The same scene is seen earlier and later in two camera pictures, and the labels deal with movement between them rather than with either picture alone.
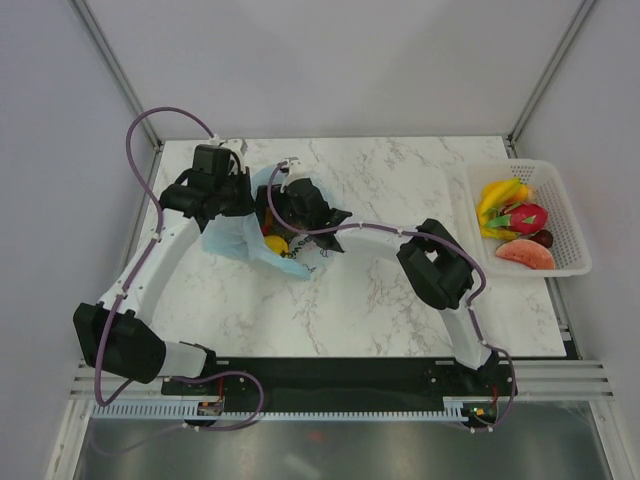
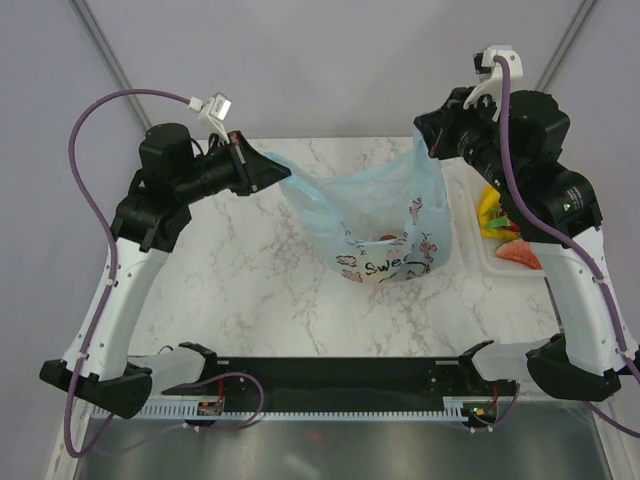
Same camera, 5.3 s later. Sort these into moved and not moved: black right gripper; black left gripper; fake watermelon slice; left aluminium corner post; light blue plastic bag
Moved: black right gripper; light blue plastic bag; black left gripper
Not moved: left aluminium corner post; fake watermelon slice
